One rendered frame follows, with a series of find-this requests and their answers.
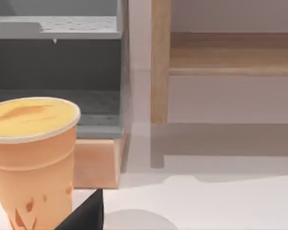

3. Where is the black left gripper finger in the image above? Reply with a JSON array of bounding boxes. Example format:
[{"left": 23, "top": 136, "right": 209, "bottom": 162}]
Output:
[{"left": 54, "top": 189, "right": 104, "bottom": 230}]

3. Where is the orange cup with drink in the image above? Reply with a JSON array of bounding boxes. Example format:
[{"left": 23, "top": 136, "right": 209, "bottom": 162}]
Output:
[{"left": 0, "top": 97, "right": 81, "bottom": 230}]

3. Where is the wooden open shelf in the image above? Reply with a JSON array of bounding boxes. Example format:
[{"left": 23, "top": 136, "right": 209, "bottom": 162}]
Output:
[{"left": 150, "top": 0, "right": 288, "bottom": 126}]

